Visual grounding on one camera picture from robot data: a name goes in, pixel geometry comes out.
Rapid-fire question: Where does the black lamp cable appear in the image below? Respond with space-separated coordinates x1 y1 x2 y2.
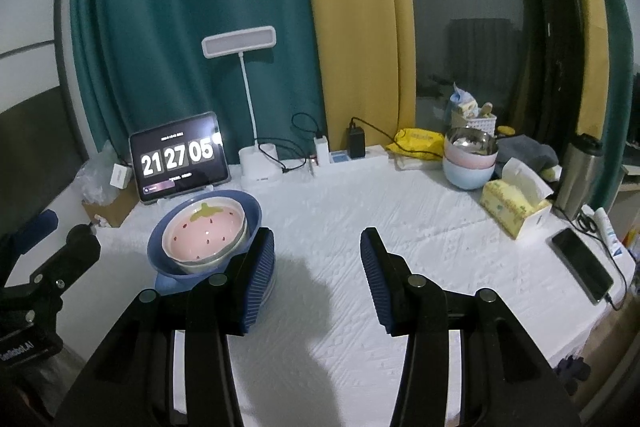
255 137 313 172

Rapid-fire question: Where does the black smartphone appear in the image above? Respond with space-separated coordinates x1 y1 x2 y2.
550 227 616 305

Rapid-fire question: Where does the clear plastic bag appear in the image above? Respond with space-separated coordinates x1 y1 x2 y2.
75 142 131 205

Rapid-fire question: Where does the white tube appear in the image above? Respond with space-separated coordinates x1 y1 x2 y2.
592 207 626 260

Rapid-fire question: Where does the large blue bowl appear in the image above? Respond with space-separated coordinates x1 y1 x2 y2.
147 189 264 280

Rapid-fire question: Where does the cream bowl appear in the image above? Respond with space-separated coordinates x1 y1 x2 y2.
172 217 251 275

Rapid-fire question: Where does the grey cloth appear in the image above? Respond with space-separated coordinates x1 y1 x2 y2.
497 134 561 172

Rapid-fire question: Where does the small light blue bowl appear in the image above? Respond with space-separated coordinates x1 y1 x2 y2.
442 157 496 192

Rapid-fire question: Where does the yellow curtain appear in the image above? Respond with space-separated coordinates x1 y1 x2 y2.
550 0 608 142
295 0 417 148

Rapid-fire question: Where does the yellow sponge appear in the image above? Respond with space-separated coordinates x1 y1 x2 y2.
481 157 556 240

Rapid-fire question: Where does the blue plate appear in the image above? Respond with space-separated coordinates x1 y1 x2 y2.
154 247 277 303

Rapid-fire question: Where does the teal curtain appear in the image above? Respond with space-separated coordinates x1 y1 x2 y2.
580 0 640 218
70 0 328 178

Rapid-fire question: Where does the yellow packet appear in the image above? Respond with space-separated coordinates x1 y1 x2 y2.
392 128 447 158

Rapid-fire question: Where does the white power strip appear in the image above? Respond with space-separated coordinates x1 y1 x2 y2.
309 146 390 178

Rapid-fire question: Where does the black charger cable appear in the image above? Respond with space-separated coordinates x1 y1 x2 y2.
350 117 446 158
291 112 323 140

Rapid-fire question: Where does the white woven basket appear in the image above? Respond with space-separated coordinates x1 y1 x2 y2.
450 114 497 138

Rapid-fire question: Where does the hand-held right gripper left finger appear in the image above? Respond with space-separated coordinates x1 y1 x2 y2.
56 227 277 427

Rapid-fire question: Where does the strawberry print pink bowl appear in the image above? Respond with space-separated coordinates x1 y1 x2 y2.
162 202 247 260

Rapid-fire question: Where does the white quilted table cover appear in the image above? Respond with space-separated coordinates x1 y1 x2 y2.
92 157 638 427

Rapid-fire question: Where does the small white box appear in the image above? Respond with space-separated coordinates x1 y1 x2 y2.
110 163 132 190

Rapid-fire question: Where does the cardboard box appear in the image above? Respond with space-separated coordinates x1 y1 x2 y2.
81 179 141 228

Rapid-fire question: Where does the tablet with clock display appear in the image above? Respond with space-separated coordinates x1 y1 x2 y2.
129 111 232 205

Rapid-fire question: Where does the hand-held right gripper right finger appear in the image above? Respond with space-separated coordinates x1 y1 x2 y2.
360 227 586 427

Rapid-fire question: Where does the clear tablet stand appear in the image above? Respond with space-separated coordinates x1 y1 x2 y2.
150 186 212 208

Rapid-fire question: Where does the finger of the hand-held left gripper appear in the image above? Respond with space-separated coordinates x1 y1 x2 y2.
0 224 102 325
0 209 60 278

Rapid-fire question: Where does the blue white snack packet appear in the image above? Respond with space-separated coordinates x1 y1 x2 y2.
450 83 476 118

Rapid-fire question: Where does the steel bowl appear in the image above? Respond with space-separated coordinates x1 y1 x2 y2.
445 127 498 158

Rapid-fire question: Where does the black phone cable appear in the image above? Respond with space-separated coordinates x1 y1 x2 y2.
575 207 632 310

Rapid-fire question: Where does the small pink bowl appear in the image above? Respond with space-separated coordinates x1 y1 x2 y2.
442 142 501 170

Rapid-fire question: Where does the white desk lamp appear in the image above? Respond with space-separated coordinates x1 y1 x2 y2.
201 26 283 188

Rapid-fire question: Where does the steel flask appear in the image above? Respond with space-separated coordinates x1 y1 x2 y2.
552 133 606 220

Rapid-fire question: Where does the black charger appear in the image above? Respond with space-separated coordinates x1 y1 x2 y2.
346 124 367 159

